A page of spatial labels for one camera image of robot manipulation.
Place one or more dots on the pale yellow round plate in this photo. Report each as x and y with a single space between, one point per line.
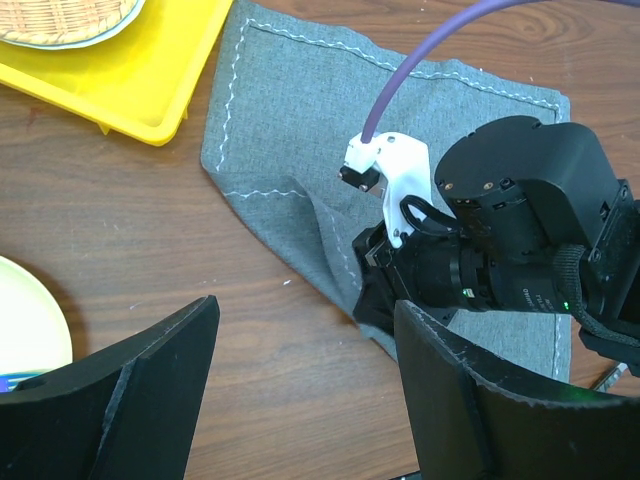
35 336

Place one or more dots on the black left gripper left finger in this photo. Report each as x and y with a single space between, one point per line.
128 411

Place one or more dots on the yellow plastic tray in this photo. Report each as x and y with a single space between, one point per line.
139 82

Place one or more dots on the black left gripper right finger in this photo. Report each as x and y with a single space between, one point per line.
475 415

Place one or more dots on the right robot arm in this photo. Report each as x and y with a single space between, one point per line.
518 216

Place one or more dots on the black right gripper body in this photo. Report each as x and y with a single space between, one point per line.
441 273

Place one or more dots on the iridescent fork on plate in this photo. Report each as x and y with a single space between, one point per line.
10 381

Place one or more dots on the silver metal spoon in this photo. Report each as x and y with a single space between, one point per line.
609 378

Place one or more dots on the woven wicker plate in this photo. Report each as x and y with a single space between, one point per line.
63 24

